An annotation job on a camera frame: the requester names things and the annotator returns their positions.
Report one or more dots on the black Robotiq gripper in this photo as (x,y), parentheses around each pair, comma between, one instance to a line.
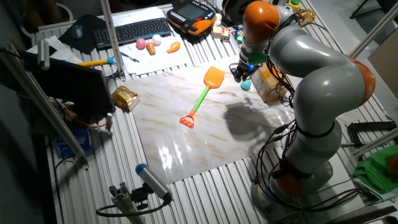
(247,70)

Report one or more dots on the small teal ball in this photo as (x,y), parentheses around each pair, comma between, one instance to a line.
(245,85)

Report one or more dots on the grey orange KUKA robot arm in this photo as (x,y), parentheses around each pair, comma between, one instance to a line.
(326,77)

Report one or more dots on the crumpled gold foil object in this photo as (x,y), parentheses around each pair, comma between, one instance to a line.
(307,15)

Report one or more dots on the brown cardboard box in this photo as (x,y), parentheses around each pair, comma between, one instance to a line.
(264,84)

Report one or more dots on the round black blue tape measure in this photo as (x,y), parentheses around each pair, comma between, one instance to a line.
(239,32)

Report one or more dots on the Rubik's cube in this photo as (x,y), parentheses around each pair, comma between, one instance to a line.
(225,35)

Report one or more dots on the plain wooden cube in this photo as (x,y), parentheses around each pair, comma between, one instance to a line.
(216,32)

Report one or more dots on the small white figurine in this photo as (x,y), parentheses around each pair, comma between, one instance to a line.
(218,19)

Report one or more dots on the black filament spool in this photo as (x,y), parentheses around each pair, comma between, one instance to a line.
(233,11)

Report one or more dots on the orange toy chicken drumstick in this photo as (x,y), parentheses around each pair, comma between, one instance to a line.
(174,47)

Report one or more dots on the black orange teach pendant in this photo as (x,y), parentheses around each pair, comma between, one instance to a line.
(191,15)

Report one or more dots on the printed white paper sheet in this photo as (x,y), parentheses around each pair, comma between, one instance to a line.
(155,62)

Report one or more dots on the yellow box green button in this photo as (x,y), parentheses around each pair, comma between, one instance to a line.
(293,4)

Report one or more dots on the white toy ball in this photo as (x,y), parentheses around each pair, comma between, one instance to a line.
(156,40)

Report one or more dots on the toy ice cream cone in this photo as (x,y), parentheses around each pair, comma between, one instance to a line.
(150,48)

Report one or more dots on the pink toy ball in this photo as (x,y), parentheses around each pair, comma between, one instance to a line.
(140,43)

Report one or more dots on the dark pen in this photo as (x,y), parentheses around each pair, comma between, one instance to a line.
(130,57)

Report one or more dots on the black computer keyboard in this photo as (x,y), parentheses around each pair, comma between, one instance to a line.
(133,31)

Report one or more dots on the golden foil snack packet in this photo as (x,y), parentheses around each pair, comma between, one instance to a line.
(124,98)

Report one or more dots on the aluminium profile strut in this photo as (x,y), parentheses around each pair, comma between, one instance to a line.
(376,142)
(373,31)
(112,37)
(62,130)

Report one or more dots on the black clamp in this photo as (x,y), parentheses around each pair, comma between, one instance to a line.
(373,125)

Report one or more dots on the brown cardboard panel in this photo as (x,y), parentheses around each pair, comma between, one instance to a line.
(385,62)

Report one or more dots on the black mouse pad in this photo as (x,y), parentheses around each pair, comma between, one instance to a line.
(90,37)

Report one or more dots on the green cloth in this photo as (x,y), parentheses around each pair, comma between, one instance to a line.
(377,171)

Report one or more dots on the black monitor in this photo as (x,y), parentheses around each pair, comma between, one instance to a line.
(71,87)

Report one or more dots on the dark computer mouse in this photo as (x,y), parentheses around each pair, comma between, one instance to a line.
(77,31)

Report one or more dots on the crumpled white paper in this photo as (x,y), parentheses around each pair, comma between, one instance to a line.
(62,49)

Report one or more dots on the blue packet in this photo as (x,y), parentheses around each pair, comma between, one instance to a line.
(73,143)

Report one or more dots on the grey camera blue end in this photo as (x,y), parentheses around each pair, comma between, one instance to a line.
(152,180)

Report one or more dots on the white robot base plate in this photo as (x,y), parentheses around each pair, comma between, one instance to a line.
(345,174)

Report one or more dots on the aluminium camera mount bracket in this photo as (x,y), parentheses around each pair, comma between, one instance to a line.
(124,202)

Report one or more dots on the grey camera on strut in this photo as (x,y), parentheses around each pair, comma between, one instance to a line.
(43,54)

